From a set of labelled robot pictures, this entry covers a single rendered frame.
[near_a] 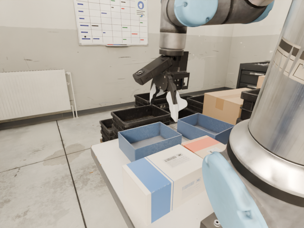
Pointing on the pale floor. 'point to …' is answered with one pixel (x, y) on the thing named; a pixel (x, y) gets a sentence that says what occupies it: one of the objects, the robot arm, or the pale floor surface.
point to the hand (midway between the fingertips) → (160, 113)
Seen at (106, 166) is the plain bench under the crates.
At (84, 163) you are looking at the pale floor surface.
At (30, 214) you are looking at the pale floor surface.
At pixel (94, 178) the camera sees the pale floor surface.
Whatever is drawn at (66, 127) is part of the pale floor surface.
